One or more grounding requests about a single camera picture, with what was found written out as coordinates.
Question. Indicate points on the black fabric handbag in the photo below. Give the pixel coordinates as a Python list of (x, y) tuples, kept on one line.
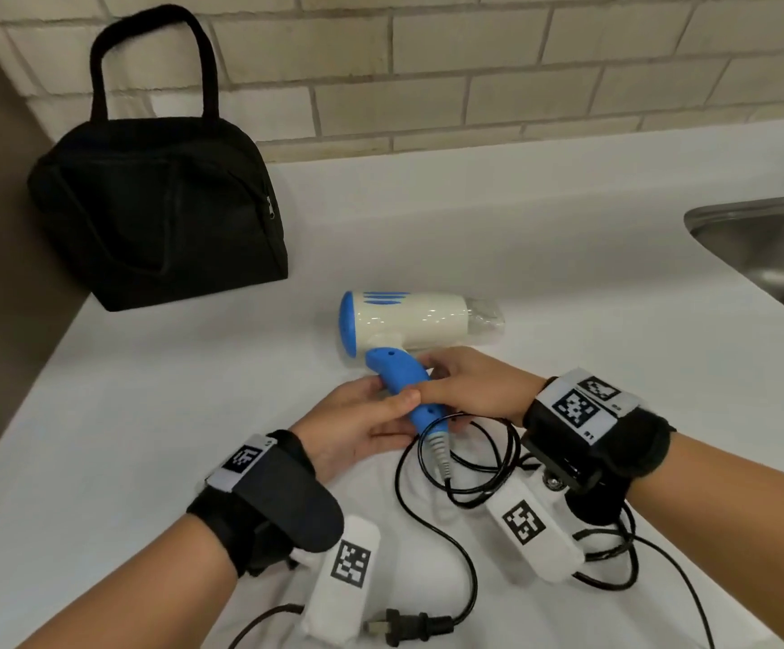
[(155, 209)]

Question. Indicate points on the person's left hand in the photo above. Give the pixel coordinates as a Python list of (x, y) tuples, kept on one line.
[(341, 425)]

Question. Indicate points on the person's left forearm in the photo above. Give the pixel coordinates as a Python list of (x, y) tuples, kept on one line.
[(142, 594)]

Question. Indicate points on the person's right hand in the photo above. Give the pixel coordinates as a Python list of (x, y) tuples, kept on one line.
[(486, 391)]

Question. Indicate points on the person's left thumb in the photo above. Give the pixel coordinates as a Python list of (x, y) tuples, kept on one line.
[(399, 404)]

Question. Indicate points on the stainless steel sink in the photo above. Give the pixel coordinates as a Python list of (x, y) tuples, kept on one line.
[(777, 250)]

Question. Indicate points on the person's right fingers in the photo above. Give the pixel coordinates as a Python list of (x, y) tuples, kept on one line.
[(443, 395)]

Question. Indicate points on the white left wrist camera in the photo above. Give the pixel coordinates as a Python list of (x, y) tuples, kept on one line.
[(341, 581)]

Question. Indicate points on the person's right forearm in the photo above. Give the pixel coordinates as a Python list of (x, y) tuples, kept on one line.
[(743, 527)]

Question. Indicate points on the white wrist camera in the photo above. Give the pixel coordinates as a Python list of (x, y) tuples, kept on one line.
[(534, 533), (341, 581)]

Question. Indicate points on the white and blue hair dryer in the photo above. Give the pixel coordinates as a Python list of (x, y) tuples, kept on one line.
[(419, 321)]

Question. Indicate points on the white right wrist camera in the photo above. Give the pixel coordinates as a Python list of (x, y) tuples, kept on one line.
[(534, 533)]

